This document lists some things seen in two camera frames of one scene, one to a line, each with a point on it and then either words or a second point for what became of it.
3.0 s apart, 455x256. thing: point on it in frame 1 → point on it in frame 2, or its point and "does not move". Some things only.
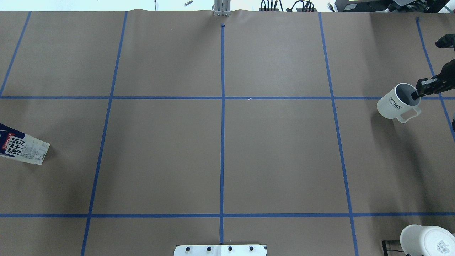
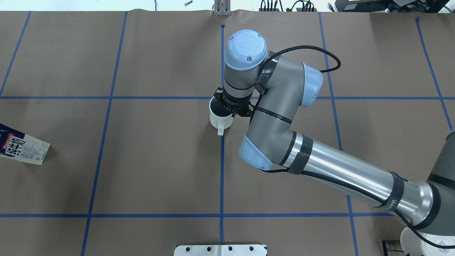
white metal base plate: (220, 250) does not move
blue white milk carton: (15, 144) does not move
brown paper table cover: (263, 128) does not move
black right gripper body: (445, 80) → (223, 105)
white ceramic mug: (398, 100) → (220, 122)
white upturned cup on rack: (418, 240) does not move
